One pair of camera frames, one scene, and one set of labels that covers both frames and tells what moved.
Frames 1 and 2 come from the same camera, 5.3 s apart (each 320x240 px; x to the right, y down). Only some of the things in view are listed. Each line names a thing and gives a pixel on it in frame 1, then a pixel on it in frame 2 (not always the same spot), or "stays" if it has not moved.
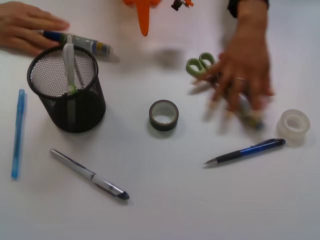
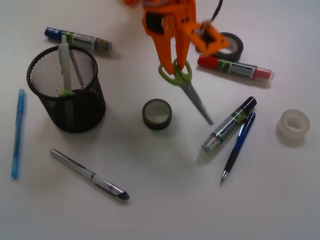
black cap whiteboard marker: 248,114 -> 229,125
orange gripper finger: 143,7 -> 163,19
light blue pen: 15,169 stays
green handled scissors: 196,67 -> 183,78
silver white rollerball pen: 83,171 stays
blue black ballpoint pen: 256,148 -> 242,131
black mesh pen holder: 65,79 stays
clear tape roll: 292,125 stays
